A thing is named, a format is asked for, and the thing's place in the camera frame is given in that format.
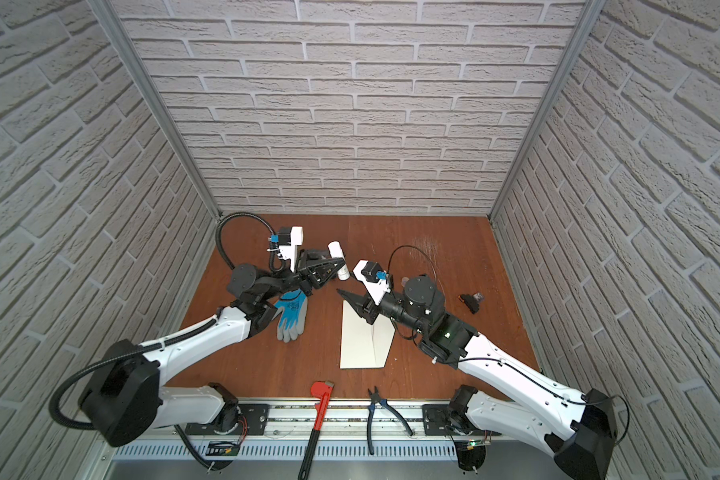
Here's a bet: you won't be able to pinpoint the white glue stick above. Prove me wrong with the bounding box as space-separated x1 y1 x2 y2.
327 240 350 282

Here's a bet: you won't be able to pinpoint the small black orange object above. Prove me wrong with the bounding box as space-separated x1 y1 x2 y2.
459 292 484 314

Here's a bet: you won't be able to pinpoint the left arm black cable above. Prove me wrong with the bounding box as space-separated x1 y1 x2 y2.
48 211 277 469

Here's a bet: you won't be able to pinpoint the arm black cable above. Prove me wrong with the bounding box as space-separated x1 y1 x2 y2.
386 244 631 445
48 211 277 469

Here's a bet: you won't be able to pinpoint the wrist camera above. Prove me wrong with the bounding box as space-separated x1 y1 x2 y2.
353 260 392 306
268 226 304 272

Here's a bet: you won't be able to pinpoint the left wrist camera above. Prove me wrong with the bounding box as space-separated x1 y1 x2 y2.
268 226 304 272

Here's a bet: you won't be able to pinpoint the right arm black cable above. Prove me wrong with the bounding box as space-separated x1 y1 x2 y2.
386 244 631 445

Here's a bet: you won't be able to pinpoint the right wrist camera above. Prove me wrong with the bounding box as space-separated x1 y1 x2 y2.
353 260 392 306

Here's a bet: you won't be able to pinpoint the cream envelope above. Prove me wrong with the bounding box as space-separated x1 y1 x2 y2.
340 300 395 370

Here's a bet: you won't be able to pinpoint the blue handled pliers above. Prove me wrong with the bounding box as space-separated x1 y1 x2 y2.
365 386 415 456

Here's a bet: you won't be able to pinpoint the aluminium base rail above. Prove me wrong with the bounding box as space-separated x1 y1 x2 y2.
112 398 570 478

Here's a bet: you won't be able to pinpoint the blue grey work glove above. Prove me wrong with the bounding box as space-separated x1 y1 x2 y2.
275 290 308 343

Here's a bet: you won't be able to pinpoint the red pipe wrench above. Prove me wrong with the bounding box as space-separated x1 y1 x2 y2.
298 381 334 480

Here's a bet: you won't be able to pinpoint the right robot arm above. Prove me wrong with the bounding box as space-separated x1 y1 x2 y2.
339 275 618 479

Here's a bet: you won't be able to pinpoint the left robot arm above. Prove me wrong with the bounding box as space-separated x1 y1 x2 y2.
78 242 346 447

